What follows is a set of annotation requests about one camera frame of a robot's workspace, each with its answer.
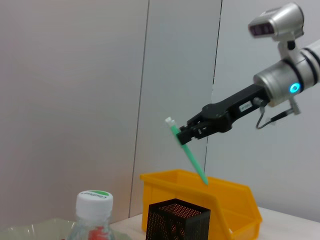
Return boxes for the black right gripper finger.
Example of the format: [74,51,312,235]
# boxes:
[185,113,209,129]
[176,125,209,146]

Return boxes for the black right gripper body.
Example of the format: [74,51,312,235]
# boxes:
[201,83,270,134]

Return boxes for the green pen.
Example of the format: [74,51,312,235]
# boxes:
[164,116,210,186]

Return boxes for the clear water bottle green label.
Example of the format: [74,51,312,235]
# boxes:
[66,189,115,240]

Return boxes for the black mesh pen holder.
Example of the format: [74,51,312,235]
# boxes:
[145,198,212,240]

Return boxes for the yellow plastic storage bin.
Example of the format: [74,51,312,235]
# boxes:
[139,169,263,240]

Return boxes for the right gripper cable with connector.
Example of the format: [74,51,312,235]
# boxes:
[255,98,303,130]

